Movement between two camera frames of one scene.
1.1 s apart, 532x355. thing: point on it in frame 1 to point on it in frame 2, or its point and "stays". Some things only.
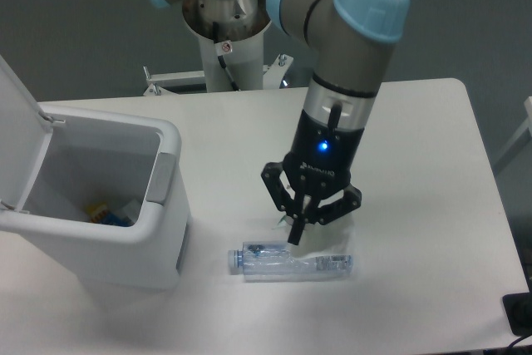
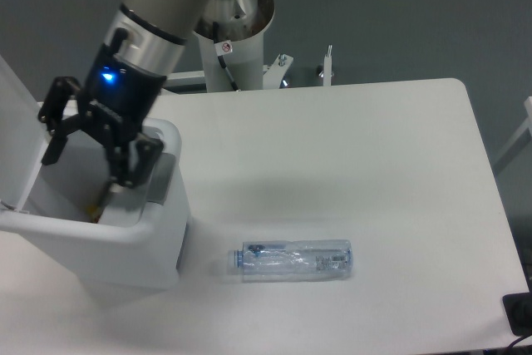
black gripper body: x=321 y=156 to x=120 y=95
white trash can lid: x=25 y=134 stays
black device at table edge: x=518 y=308 stays
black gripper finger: x=284 y=199 to x=61 y=91
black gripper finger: x=323 y=211 to x=131 y=162
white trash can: x=107 y=198 stays
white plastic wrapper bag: x=335 y=239 to x=124 y=205
